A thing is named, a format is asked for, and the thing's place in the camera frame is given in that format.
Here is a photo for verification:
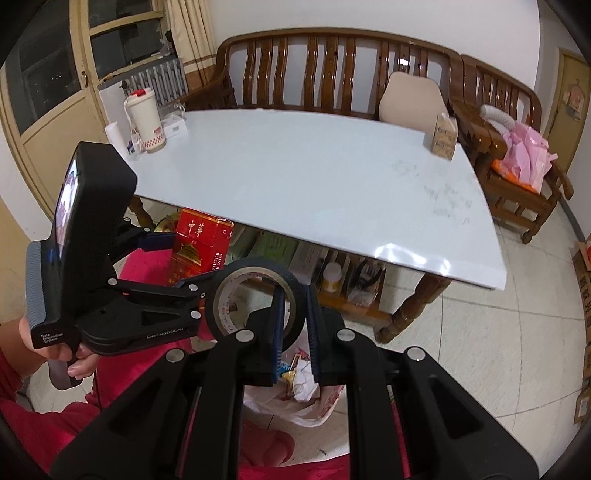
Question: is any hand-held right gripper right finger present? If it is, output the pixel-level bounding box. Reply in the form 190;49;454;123
306;287;540;480

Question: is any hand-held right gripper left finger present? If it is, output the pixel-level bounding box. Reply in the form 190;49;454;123
50;281;286;480

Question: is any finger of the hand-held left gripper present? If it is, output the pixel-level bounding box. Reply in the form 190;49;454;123
110;220;179;278
78;276;207;341

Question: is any red cigarette carton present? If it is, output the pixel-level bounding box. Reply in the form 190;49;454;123
166;208;235;289

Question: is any white red-printed plastic bag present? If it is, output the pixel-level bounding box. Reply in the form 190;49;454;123
242;332;347;428

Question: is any black tape roll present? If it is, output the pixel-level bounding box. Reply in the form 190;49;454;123
204;257;308;354

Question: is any person's left forearm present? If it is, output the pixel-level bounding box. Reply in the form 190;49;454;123
0;323;28;402

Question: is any person's left hand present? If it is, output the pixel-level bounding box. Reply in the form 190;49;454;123
18;318;100;381

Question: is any colourful snack wrapper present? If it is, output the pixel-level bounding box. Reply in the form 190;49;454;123
276;353;305;384

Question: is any crumpled white paper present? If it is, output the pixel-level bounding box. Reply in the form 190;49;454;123
291;357;321;402

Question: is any white jar yellow label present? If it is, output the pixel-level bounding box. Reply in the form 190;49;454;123
322;261;345;294

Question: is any white paper stack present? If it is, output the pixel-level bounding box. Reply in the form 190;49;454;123
288;240;328;278

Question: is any white paper roll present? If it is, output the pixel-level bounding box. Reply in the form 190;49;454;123
104;121;132;160

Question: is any green paper stack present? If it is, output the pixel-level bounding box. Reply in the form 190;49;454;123
235;228;296;273

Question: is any cream framed glass door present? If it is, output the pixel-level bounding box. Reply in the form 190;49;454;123
0;0;218;232

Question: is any white tumbler red lid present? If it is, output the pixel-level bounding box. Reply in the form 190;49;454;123
122;88;167;155

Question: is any small white box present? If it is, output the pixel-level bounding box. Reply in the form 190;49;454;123
159;115;188;139

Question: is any grey radiator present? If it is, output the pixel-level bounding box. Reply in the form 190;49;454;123
122;58;190;107

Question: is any beige curtain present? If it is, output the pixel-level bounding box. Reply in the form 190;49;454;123
178;0;218;93

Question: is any wooden bench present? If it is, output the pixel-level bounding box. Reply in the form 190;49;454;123
178;30;465;134

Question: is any beige tissue box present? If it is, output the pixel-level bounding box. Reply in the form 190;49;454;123
429;112;459;161

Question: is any wooden armchair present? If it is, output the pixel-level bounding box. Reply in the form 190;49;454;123
455;54;575;245

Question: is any orange packet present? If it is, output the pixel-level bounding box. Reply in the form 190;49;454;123
490;157;536;190

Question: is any beige cushion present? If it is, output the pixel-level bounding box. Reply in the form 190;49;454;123
379;71;451;134

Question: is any pink plastic bag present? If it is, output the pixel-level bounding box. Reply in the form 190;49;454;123
501;121;555;195

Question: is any rolled white towel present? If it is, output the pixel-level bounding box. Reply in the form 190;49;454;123
479;105;515;134

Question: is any yellow wooden door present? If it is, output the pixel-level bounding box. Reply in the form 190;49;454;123
536;46;591;181

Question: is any paper door decoration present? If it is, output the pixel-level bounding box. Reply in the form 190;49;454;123
564;83;586;121

